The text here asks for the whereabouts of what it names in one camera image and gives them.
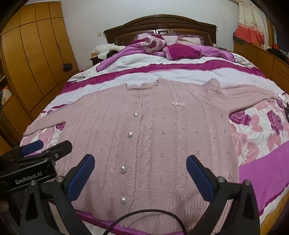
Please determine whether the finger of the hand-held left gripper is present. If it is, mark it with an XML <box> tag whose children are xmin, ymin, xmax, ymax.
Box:
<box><xmin>20</xmin><ymin>140</ymin><xmax>45</xmax><ymax>157</ymax></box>
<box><xmin>43</xmin><ymin>140</ymin><xmax>73</xmax><ymax>162</ymax></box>

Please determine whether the wooden bed side rail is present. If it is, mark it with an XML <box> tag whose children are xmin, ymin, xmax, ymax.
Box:
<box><xmin>260</xmin><ymin>187</ymin><xmax>289</xmax><ymax>227</ymax></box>

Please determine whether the dark wooden bed headboard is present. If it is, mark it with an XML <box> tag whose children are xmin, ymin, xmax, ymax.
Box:
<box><xmin>103</xmin><ymin>14</ymin><xmax>217</xmax><ymax>47</ymax></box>

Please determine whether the low wooden cabinet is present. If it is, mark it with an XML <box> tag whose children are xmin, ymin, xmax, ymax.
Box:
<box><xmin>234</xmin><ymin>42</ymin><xmax>289</xmax><ymax>96</ymax></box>

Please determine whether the pink pillow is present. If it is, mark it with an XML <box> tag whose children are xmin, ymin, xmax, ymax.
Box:
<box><xmin>161</xmin><ymin>35</ymin><xmax>202</xmax><ymax>46</ymax></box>

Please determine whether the pink knitted cardigan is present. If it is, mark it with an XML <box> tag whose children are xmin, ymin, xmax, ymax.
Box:
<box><xmin>23</xmin><ymin>78</ymin><xmax>285</xmax><ymax>234</ymax></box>

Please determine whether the wooden wardrobe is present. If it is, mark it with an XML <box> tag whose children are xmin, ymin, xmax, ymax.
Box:
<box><xmin>0</xmin><ymin>2</ymin><xmax>80</xmax><ymax>147</ymax></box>

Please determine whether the black cable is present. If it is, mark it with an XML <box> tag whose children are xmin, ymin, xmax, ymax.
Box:
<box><xmin>103</xmin><ymin>209</ymin><xmax>188</xmax><ymax>235</ymax></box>

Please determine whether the dark clothes pile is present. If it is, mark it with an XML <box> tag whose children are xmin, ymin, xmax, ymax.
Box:
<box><xmin>265</xmin><ymin>43</ymin><xmax>289</xmax><ymax>58</ymax></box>

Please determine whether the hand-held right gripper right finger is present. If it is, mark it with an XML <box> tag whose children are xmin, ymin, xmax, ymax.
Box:
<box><xmin>186</xmin><ymin>155</ymin><xmax>261</xmax><ymax>235</ymax></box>

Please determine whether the floral orange curtain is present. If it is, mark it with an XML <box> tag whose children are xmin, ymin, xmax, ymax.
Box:
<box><xmin>234</xmin><ymin>0</ymin><xmax>269</xmax><ymax>45</ymax></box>

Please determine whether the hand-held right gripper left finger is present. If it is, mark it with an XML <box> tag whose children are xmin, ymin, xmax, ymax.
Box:
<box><xmin>19</xmin><ymin>154</ymin><xmax>96</xmax><ymax>235</ymax></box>

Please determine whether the white plush toy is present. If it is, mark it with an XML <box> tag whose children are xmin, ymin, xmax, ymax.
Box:
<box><xmin>94</xmin><ymin>43</ymin><xmax>126</xmax><ymax>59</ymax></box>

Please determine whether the dark wooden nightstand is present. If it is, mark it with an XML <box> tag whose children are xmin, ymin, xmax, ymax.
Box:
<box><xmin>90</xmin><ymin>53</ymin><xmax>106</xmax><ymax>67</ymax></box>

